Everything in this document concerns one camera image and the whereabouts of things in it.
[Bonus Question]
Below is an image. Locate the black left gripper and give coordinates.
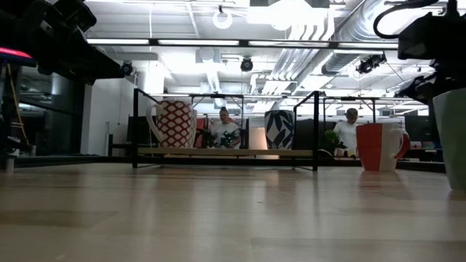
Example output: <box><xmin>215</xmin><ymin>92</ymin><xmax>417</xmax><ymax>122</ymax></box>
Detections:
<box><xmin>0</xmin><ymin>0</ymin><xmax>125</xmax><ymax>87</ymax></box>

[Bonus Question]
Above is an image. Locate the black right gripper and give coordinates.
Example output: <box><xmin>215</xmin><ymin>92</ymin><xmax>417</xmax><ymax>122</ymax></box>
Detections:
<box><xmin>397</xmin><ymin>57</ymin><xmax>466</xmax><ymax>105</ymax></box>

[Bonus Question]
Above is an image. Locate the pale teal green mug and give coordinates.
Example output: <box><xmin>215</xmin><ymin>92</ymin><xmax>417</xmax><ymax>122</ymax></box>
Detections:
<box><xmin>432</xmin><ymin>88</ymin><xmax>466</xmax><ymax>192</ymax></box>

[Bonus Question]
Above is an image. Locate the red and white mug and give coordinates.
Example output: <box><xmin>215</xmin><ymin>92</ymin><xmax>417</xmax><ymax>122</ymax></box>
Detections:
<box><xmin>355</xmin><ymin>122</ymin><xmax>411</xmax><ymax>172</ymax></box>

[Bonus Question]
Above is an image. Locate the red white lattice mug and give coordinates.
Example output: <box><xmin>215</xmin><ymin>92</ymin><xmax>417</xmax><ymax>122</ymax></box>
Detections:
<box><xmin>145</xmin><ymin>100</ymin><xmax>195</xmax><ymax>149</ymax></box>

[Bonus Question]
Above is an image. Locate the blue white leaf mug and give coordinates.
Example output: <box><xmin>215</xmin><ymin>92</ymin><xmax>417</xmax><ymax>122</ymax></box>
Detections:
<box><xmin>264</xmin><ymin>109</ymin><xmax>296</xmax><ymax>150</ymax></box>

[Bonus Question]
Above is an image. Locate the dark background monitor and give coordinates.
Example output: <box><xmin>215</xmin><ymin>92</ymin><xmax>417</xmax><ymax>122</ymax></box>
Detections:
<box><xmin>403</xmin><ymin>114</ymin><xmax>436</xmax><ymax>145</ymax></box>

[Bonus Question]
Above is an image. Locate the person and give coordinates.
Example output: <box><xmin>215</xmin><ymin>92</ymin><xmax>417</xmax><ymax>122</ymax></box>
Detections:
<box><xmin>333</xmin><ymin>107</ymin><xmax>360</xmax><ymax>158</ymax></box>
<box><xmin>209</xmin><ymin>106</ymin><xmax>244</xmax><ymax>149</ymax></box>

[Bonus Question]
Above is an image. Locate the small green potted plant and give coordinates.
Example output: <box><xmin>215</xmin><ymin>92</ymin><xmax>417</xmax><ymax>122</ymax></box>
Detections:
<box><xmin>323</xmin><ymin>129</ymin><xmax>341</xmax><ymax>156</ymax></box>

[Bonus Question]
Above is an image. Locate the overhead light bar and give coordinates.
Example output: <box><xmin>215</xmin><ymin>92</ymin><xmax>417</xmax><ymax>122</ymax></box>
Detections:
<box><xmin>86</xmin><ymin>37</ymin><xmax>400</xmax><ymax>50</ymax></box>

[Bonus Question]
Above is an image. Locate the round white ceiling lamp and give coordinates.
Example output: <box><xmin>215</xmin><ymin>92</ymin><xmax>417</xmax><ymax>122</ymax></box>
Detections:
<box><xmin>212</xmin><ymin>4</ymin><xmax>234</xmax><ymax>31</ymax></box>

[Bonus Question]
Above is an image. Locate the glowing pale panel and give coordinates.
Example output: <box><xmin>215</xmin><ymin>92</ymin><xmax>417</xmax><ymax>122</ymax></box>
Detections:
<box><xmin>249</xmin><ymin>127</ymin><xmax>269</xmax><ymax>160</ymax></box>

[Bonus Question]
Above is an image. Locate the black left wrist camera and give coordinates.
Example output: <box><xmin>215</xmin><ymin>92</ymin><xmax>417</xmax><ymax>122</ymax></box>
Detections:
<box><xmin>54</xmin><ymin>0</ymin><xmax>98</xmax><ymax>33</ymax></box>

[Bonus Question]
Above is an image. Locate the black aluminium table frame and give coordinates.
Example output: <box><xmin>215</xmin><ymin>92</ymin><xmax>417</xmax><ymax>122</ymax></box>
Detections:
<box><xmin>0</xmin><ymin>154</ymin><xmax>446</xmax><ymax>175</ymax></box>

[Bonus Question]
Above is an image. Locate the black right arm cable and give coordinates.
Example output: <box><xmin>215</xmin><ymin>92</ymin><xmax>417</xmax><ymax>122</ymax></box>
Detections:
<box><xmin>373</xmin><ymin>0</ymin><xmax>440</xmax><ymax>39</ymax></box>

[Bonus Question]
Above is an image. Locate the silver ventilation duct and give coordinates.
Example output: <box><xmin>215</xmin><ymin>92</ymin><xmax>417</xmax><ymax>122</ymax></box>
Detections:
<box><xmin>320</xmin><ymin>12</ymin><xmax>401</xmax><ymax>76</ymax></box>

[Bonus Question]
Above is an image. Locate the yellow cable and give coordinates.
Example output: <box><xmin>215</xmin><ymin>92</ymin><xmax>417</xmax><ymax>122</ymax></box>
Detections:
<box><xmin>6</xmin><ymin>64</ymin><xmax>31</xmax><ymax>147</ymax></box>

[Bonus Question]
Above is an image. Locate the wooden shelf black frame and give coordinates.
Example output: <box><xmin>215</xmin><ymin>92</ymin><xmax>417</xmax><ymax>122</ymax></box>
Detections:
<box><xmin>133</xmin><ymin>88</ymin><xmax>320</xmax><ymax>172</ymax></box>

